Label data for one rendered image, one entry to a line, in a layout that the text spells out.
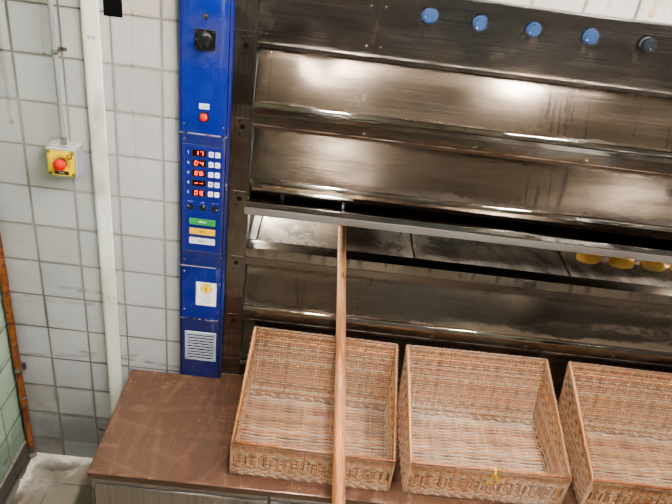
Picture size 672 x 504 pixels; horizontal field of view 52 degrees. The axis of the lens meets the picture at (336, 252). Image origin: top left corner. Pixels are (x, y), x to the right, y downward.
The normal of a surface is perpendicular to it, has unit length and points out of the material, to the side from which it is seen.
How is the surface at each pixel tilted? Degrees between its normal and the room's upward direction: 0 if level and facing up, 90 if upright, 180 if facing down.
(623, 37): 90
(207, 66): 90
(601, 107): 70
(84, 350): 90
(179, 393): 0
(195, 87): 90
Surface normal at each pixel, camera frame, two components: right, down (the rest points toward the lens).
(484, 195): 0.01, 0.20
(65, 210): -0.03, 0.52
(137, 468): 0.11, -0.85
